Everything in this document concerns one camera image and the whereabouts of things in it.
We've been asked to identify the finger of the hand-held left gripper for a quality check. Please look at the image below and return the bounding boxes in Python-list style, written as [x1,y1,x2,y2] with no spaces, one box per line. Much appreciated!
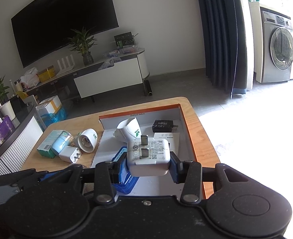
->
[0,169,67,187]

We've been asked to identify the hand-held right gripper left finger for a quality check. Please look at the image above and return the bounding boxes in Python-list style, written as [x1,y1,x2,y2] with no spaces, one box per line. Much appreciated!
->
[62,158,130,204]

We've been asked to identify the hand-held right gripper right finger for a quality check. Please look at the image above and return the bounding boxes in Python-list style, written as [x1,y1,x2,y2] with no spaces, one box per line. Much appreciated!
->
[170,153,251,204]

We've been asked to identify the orange cardboard box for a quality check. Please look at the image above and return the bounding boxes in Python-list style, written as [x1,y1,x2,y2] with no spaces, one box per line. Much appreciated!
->
[90,103,215,200]

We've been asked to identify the large white plug charger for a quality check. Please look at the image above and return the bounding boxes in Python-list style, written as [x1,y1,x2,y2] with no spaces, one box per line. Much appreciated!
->
[126,135,171,177]

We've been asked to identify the white charger carton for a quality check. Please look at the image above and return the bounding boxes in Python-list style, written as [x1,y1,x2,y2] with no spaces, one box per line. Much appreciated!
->
[153,132,180,152]

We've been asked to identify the white round socket adapter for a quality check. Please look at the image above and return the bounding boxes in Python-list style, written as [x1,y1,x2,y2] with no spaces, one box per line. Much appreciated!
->
[115,117,142,142]
[73,128,98,153]

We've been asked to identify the dark grey plug charger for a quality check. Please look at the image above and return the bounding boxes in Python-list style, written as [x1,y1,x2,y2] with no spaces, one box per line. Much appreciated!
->
[152,119,179,133]

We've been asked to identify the small white plug charger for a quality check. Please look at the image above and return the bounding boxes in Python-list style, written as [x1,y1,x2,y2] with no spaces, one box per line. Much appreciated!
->
[58,146,83,164]

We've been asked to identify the green and white carton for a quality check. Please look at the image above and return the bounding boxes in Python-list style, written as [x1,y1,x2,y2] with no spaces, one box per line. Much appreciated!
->
[36,129,62,158]

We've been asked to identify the light blue jar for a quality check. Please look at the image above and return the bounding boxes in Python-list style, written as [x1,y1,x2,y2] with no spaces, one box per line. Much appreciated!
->
[51,131,73,157]

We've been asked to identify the round ribbed side table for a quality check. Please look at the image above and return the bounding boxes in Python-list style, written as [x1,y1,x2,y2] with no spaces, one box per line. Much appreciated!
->
[0,96,44,180]

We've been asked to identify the blue plastic bag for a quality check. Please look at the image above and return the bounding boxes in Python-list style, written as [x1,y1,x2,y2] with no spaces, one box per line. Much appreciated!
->
[41,107,67,127]

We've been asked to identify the white and yellow carton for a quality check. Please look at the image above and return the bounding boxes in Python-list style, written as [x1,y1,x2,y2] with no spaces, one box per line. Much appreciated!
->
[36,95,62,120]

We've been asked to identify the white paper cup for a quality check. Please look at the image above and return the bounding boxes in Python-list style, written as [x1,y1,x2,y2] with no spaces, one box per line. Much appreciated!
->
[0,101,16,120]

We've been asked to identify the black roll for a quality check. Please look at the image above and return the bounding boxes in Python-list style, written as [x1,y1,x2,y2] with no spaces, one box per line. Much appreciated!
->
[144,80,153,96]

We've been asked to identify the white television cabinet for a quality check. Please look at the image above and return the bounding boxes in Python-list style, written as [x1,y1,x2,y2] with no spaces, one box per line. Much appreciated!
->
[24,47,150,102]

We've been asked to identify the white plastic bag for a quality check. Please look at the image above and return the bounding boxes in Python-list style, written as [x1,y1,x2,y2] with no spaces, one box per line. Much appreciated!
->
[20,67,40,89]

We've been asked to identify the yellow box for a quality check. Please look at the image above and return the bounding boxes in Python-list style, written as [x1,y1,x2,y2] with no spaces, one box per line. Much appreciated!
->
[38,65,56,82]

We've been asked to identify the white router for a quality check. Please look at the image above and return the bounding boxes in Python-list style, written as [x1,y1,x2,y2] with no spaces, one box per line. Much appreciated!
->
[55,56,76,76]

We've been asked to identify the crumpled clear plastic bag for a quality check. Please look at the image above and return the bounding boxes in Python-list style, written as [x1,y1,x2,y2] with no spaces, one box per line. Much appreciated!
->
[98,57,122,71]

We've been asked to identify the potted plant in dark vase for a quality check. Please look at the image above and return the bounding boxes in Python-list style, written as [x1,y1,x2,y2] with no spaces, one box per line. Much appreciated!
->
[67,27,98,66]

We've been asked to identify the clear plastic boxes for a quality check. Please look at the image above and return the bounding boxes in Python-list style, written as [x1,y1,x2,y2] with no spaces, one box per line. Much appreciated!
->
[103,44,139,58]

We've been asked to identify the black box with green label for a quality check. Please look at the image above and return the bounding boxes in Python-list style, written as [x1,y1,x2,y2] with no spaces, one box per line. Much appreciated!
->
[114,32,137,49]

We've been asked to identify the dark blue curtain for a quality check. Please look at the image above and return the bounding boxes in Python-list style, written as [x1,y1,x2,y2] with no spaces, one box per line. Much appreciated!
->
[194,0,249,99]

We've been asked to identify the black television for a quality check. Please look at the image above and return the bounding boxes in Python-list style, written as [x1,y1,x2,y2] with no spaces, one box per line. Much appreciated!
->
[11,0,119,69]

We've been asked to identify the silver washing machine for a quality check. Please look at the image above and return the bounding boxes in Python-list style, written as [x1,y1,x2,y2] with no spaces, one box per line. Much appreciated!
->
[261,7,293,83]

